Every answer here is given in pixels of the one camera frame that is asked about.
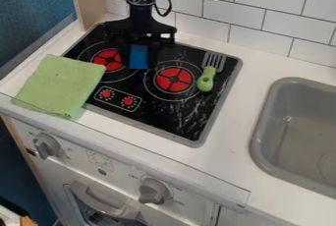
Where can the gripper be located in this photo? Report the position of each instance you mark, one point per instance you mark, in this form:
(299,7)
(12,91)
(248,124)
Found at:
(141,23)

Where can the blue block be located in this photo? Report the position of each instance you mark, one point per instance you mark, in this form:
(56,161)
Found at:
(139,57)

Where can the toy stove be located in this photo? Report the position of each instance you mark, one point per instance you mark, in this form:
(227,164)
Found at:
(166,105)

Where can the green and grey toy spatula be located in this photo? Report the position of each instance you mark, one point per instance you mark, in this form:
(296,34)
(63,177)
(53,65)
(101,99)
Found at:
(206,79)

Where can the green cloth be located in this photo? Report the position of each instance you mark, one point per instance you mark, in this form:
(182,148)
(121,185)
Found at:
(59,85)

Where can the toy sink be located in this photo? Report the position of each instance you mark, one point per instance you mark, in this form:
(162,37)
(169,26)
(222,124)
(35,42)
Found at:
(297,138)

